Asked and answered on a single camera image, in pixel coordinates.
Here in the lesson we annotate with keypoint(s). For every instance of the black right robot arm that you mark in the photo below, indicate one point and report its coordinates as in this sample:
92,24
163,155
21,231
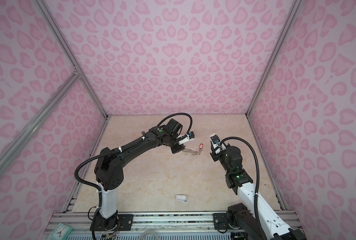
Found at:
253,215

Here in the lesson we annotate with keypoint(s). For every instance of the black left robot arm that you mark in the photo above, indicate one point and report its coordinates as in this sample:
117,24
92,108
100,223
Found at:
109,169

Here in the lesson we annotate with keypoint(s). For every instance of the teal alarm clock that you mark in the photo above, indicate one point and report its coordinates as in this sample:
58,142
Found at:
61,232

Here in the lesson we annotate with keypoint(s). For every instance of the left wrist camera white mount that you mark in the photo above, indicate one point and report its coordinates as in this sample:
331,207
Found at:
186,138

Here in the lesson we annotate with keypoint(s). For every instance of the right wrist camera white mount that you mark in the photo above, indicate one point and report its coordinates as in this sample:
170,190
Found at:
216,141

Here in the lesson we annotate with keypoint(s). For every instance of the small white plastic object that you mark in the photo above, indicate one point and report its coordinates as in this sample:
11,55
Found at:
181,198

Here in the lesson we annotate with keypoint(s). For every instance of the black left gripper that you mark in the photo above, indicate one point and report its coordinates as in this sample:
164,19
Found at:
177,150

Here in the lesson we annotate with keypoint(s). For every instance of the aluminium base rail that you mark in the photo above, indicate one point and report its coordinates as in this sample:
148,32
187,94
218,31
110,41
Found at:
168,225

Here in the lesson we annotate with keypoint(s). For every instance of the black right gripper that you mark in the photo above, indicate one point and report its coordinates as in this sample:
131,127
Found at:
214,156

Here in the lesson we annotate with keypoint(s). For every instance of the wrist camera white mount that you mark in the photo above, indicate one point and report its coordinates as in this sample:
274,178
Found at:
216,141
186,138

